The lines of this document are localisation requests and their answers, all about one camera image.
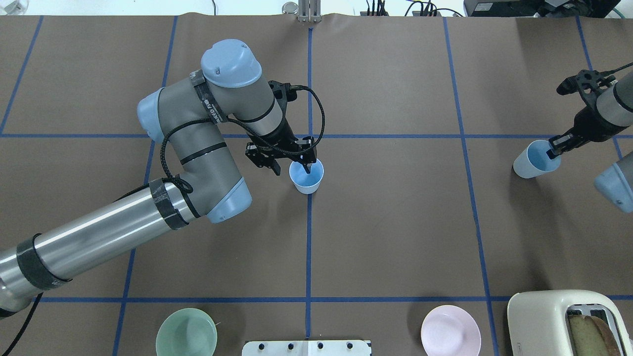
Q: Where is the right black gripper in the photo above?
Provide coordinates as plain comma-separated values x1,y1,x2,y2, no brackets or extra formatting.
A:
547,70,629,160

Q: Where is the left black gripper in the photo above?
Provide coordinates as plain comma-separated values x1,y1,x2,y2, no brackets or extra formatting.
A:
245,81,317,176

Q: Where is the light blue cup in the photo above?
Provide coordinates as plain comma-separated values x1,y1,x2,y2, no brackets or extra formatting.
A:
289,159,325,195
512,140,562,179

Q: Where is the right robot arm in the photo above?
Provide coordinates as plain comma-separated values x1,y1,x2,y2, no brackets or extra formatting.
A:
546,70,633,214

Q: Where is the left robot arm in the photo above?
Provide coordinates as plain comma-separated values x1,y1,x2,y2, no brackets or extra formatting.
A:
0,39,319,318

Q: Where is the cream toaster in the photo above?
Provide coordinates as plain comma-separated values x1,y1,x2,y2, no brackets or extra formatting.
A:
506,289,632,356

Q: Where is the bread slice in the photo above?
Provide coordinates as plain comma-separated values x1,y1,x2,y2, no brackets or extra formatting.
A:
568,314,624,356

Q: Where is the green bowl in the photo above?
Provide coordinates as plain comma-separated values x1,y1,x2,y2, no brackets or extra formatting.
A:
155,308,219,356

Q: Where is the pink bowl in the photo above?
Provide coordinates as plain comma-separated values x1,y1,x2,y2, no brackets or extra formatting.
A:
420,305,482,356

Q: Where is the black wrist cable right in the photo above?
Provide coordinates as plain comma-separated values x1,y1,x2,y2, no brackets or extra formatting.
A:
598,61,633,78

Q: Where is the aluminium frame post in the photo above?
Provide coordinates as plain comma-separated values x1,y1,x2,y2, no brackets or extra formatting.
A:
297,0,322,23

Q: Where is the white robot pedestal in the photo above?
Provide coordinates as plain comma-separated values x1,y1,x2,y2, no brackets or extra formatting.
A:
241,340,373,356

